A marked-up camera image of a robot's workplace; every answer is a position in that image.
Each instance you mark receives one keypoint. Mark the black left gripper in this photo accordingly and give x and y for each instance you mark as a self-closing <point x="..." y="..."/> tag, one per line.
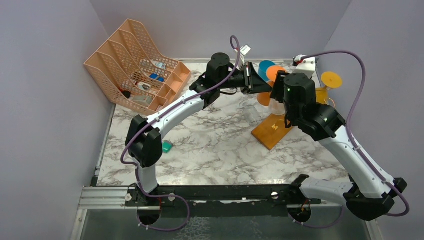
<point x="245" y="89"/>

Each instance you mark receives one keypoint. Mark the orange plastic wine glass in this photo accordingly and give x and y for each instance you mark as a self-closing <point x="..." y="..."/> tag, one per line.
<point x="264" y="97"/>

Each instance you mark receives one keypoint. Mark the blue plastic wine glass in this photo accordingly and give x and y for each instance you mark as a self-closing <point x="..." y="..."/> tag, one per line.
<point x="263" y="67"/>

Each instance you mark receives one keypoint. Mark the clear tumbler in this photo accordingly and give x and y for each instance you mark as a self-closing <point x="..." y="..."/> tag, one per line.
<point x="249" y="113"/>
<point x="276" y="108"/>

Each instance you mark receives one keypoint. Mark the wooden rack base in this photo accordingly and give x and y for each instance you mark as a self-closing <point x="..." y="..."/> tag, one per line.
<point x="271" y="131"/>

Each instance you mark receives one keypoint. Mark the yellow plastic wine glass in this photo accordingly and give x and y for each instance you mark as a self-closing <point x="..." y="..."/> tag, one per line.
<point x="329" y="79"/>

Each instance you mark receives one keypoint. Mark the gold wire glass rack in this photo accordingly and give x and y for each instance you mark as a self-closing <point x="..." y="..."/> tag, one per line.
<point x="329" y="100"/>

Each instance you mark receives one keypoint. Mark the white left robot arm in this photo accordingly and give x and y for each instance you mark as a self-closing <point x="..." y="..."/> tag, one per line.
<point x="144" y="138"/>

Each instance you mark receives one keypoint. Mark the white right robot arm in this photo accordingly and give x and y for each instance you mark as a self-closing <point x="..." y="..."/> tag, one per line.
<point x="371" y="192"/>

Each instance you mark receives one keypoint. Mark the blue item in organizer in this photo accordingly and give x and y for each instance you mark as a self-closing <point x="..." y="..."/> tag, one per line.
<point x="157" y="77"/>

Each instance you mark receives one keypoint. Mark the grey box in organizer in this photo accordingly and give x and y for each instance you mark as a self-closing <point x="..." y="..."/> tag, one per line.
<point x="143" y="100"/>

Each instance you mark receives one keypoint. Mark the green small box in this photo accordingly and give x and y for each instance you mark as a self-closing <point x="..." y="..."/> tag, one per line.
<point x="167" y="146"/>

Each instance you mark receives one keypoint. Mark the peach plastic file organizer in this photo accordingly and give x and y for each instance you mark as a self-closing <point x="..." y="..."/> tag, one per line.
<point x="121" y="67"/>

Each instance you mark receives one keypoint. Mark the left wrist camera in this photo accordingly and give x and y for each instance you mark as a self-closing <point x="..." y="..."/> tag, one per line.
<point x="243" y="51"/>

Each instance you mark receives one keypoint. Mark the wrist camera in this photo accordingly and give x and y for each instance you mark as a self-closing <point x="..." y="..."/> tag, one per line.
<point x="243" y="51"/>
<point x="304" y="65"/>

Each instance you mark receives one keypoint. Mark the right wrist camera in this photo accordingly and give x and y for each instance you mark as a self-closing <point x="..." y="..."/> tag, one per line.
<point x="304" y="65"/>

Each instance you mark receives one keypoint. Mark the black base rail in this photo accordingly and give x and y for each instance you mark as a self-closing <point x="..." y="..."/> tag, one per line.
<point x="216" y="201"/>

